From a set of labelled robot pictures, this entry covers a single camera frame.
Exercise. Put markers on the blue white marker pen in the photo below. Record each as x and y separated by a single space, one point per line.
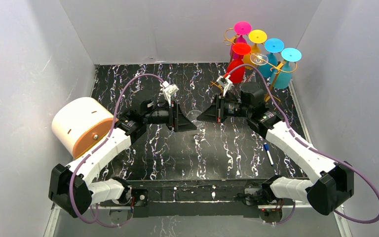
266 148

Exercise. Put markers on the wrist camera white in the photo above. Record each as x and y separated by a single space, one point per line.
225 83
169 90

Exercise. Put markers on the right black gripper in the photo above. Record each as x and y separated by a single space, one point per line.
222 108

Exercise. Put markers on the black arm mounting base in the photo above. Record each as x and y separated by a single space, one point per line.
225 197

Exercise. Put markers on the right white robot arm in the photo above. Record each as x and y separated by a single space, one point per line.
329 183

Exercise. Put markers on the gold wire glass rack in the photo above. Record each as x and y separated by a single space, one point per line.
229 34

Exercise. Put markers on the clear champagne flute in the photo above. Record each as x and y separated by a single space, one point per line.
192 115
261 63

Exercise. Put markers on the pink wine glass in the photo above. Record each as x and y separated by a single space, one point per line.
241 29

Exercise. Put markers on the blue wine glass front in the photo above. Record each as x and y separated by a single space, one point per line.
282 76

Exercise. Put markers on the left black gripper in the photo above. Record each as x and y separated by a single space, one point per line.
172 116

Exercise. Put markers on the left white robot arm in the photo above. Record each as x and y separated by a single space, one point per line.
72 186

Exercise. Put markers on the blue wine glass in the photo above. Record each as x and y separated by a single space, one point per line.
273 46
282 76

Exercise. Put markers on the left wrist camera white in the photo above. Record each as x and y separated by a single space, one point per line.
169 90

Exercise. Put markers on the yellow wine glass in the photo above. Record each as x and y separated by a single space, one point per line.
257 37

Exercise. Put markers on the red wine glass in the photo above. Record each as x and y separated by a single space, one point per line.
239 49

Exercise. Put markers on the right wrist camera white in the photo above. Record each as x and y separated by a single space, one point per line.
225 83

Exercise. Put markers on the blue wine glass rear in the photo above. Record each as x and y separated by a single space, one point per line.
273 46

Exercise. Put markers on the white orange cylinder spool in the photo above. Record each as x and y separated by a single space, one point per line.
80 124

